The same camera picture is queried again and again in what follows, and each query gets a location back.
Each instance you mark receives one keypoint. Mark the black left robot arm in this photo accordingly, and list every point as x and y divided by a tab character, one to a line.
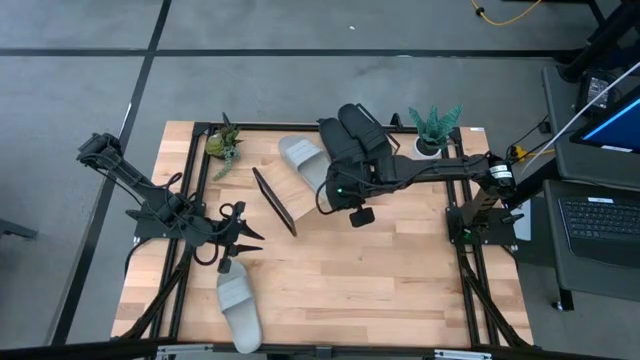
130	174

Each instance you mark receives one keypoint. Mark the dark furniture leg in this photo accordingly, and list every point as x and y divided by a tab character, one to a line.
15	229

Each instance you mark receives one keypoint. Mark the teal plant white pot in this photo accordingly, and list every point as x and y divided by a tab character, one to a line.
432	130

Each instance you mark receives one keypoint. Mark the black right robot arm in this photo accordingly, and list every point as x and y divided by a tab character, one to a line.
440	167

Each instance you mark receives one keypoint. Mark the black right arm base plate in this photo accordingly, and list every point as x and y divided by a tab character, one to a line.
500	236

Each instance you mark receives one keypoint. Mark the wooden shelf black frame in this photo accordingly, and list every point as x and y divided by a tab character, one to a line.
290	192

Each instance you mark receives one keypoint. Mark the monitor with blue screen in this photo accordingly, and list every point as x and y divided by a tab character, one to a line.
620	125

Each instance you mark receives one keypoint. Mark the grey slide sandal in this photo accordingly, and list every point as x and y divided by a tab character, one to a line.
302	157
240	310

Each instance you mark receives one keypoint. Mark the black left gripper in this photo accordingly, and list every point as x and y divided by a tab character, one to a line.
225	232

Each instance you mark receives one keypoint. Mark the silver aluminium bracket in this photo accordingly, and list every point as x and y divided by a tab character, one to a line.
185	350
462	355

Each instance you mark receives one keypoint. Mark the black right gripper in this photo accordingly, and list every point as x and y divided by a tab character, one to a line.
350	185

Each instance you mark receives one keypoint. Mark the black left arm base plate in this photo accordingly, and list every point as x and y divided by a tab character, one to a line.
150	227

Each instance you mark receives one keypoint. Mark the black aluminium rig frame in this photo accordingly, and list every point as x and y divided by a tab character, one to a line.
260	126

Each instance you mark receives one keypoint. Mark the black laptop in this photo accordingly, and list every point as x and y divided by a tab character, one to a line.
600	220

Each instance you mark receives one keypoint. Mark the black stand leg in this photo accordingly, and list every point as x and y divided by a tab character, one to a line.
605	35

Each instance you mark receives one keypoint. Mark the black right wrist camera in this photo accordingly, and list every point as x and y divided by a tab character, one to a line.
362	217

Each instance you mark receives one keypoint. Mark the grey workstation cart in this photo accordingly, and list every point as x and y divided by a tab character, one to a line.
565	280

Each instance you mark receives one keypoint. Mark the black power supply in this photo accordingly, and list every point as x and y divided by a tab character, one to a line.
595	90

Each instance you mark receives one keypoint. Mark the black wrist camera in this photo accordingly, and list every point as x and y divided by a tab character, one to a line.
362	217
225	265

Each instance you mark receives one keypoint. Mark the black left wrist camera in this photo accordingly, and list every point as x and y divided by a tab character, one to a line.
225	265

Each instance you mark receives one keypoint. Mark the small green succulent plant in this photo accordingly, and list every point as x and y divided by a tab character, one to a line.
216	145

